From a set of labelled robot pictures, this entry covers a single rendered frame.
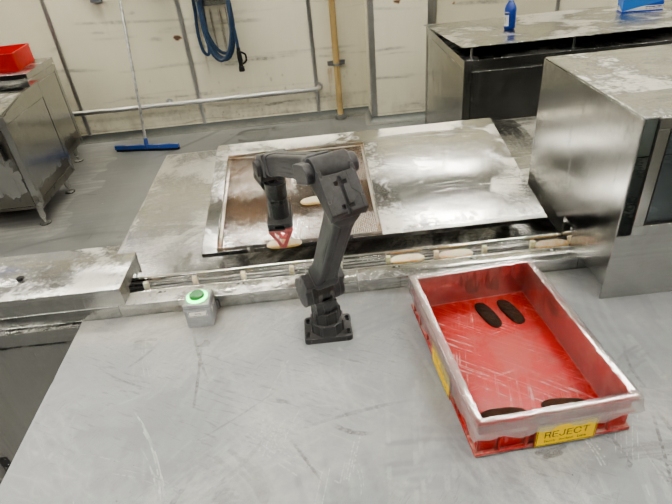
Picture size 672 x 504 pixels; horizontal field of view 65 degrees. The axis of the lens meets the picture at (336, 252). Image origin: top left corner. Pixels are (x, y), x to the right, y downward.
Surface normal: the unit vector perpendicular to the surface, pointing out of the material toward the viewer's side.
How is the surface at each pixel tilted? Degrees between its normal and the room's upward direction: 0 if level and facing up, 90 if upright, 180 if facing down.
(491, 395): 0
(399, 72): 90
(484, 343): 0
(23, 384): 90
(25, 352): 90
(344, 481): 0
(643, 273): 90
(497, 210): 10
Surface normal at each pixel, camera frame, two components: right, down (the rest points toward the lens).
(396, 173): -0.07, -0.72
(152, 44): 0.07, 0.55
